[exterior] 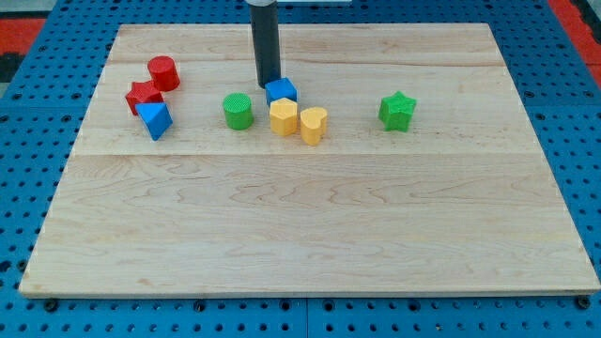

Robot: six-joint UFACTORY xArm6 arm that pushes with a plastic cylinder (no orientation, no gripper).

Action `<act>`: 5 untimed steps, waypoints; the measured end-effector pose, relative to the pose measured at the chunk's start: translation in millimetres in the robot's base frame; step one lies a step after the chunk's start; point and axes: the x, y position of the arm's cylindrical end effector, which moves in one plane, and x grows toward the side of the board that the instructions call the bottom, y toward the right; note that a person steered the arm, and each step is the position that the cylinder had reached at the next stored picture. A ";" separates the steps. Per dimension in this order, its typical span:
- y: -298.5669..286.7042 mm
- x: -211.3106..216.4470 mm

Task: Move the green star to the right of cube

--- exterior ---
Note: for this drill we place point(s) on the blue triangle block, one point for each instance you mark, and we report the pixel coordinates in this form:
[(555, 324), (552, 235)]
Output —
[(156, 117)]

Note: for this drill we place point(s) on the yellow hexagon block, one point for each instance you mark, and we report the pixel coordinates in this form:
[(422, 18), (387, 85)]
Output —
[(283, 116)]

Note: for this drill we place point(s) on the red star block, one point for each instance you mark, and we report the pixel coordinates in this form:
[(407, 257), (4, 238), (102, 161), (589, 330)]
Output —
[(142, 92)]

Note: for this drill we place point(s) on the blue cube block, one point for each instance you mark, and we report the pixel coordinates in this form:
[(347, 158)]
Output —
[(279, 89)]

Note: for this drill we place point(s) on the green cylinder block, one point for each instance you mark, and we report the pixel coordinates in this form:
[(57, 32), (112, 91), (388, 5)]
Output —
[(238, 112)]

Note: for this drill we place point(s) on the green star block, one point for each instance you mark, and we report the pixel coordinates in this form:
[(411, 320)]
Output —
[(396, 111)]

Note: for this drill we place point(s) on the red cylinder block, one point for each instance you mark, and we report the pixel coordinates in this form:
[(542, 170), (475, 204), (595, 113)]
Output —
[(163, 72)]

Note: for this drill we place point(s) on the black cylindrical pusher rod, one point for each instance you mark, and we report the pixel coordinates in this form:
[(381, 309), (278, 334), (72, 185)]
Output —
[(265, 31)]

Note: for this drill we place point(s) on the wooden board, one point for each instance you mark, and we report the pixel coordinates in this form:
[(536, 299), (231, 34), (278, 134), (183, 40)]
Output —
[(462, 204)]

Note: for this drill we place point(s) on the yellow heart block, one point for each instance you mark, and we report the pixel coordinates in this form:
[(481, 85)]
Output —
[(313, 125)]

